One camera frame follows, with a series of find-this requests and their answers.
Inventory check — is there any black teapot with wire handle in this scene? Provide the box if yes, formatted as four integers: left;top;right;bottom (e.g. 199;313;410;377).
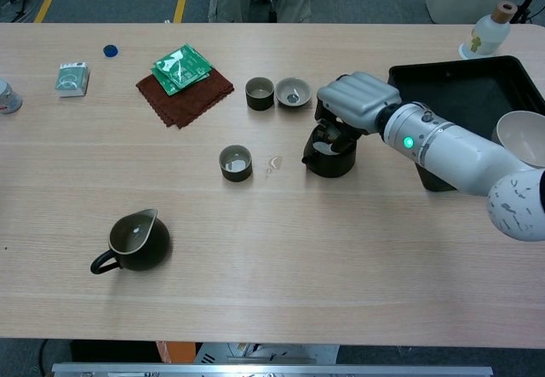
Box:
301;123;357;179

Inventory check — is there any green tea packet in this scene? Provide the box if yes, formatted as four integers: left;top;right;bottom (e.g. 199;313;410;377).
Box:
150;64;213;97
153;43;214;89

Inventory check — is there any white equipment under table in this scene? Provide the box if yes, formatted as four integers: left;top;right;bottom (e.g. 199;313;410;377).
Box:
193;342;341;365

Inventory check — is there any brown cloth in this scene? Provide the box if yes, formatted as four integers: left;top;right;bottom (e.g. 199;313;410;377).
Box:
135;66;235;130

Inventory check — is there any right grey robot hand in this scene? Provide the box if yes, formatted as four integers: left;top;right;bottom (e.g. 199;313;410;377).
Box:
313;71;403;157

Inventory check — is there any aluminium rail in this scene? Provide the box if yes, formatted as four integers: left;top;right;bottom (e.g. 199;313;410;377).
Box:
51;363;494;377

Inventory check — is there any black plastic tray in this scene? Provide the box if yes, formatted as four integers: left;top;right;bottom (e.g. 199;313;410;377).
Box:
387;55;545;193

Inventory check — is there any orange object under table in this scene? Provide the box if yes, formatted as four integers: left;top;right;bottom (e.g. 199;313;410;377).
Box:
155;340;197;364

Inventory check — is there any dark pitcher with handle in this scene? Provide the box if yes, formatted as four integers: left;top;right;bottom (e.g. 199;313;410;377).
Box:
89;208;171;275

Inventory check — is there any small green white packet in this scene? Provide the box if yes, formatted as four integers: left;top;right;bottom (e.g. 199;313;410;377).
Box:
54;61;90;98

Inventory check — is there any frosted bottle with wooden cap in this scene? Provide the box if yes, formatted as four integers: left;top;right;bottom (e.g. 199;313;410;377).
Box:
458;1;519;60

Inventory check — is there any dark cylindrical teacup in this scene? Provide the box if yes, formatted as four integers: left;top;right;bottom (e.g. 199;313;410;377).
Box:
218;144;254;183
244;77;274;111

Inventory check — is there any small grey tea bowl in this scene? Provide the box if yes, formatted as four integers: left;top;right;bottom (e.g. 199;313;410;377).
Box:
274;77;313;112

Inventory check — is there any large grey bowl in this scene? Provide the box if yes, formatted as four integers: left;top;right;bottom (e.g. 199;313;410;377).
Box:
496;111;545;169

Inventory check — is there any silver metal can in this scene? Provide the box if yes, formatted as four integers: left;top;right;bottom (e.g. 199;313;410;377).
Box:
0;77;23;116

